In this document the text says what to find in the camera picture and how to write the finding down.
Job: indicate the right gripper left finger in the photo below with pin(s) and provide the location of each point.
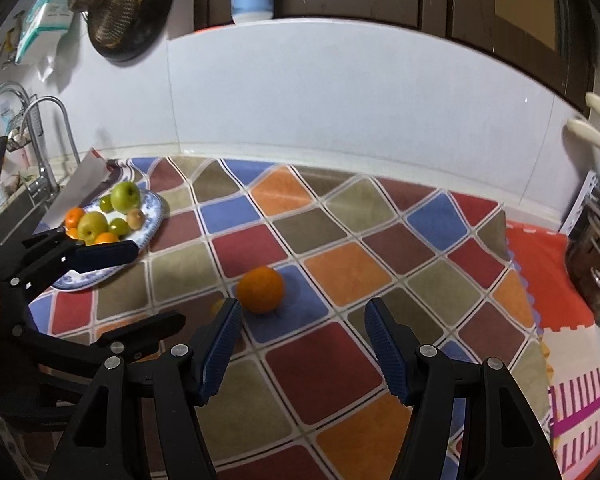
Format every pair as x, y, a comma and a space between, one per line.
213, 346

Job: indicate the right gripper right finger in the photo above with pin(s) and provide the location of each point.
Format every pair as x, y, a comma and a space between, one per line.
394, 345

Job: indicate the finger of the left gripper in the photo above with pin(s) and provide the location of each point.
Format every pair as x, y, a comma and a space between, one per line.
144, 336
104, 256

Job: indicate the small orange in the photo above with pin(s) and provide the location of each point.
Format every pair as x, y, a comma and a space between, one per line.
106, 238
73, 233

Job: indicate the large yellow-green pomelo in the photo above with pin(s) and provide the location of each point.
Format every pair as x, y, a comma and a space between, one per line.
91, 225

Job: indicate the brown kiwi front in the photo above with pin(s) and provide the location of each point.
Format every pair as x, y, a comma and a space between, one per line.
135, 219

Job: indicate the green apple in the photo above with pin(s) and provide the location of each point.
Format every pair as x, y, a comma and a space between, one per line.
125, 196

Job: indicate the steel kitchen sink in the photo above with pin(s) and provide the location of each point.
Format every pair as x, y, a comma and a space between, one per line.
20, 217

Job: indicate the tall chrome kitchen faucet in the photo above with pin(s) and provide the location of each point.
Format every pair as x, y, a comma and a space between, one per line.
45, 182

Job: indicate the small tan fruit behind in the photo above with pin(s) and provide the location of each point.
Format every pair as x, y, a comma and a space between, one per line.
216, 307

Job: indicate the blue white oval plate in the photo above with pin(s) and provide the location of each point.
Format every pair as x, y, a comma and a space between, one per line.
152, 207

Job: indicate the colourful diamond pattern tablecloth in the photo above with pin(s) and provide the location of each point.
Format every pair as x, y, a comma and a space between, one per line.
303, 397

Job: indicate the thin gooseneck faucet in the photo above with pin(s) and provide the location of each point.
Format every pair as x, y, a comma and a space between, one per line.
50, 129

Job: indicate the metal pot rack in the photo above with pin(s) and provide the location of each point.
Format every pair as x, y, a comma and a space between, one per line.
590, 189

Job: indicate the copper perforated strainer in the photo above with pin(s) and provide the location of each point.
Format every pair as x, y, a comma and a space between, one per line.
109, 22

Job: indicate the teal white cardboard box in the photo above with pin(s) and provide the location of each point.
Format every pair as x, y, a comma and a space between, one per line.
46, 22

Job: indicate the black frying pan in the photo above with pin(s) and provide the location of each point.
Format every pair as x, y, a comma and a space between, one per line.
144, 32

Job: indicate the wire sink caddy basket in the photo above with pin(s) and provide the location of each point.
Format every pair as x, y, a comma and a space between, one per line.
19, 130

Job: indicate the cream pot with handle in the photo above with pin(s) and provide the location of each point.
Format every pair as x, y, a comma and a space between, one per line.
584, 131

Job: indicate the dark wooden window frame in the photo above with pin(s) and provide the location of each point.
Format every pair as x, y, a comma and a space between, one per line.
551, 41

